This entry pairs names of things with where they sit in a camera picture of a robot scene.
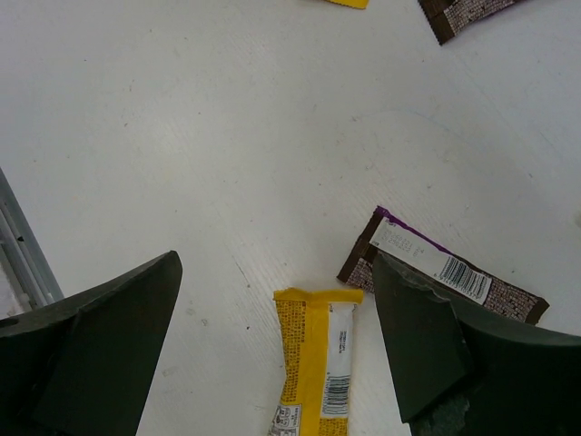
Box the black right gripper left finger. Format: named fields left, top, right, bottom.
left=1, top=251, right=182, bottom=435

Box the brown purple chocolate bar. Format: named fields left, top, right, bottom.
left=337, top=206, right=550, bottom=325

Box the yellow M&M packet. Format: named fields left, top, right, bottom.
left=324, top=0, right=369, bottom=10

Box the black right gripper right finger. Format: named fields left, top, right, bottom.
left=372, top=254, right=580, bottom=435

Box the yellow snack bar near front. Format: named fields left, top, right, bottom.
left=269, top=288, right=364, bottom=436

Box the aluminium table frame rail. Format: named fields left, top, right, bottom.
left=1, top=175, right=64, bottom=318

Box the brown chocolate bar centre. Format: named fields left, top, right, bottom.
left=418, top=0, right=520, bottom=45

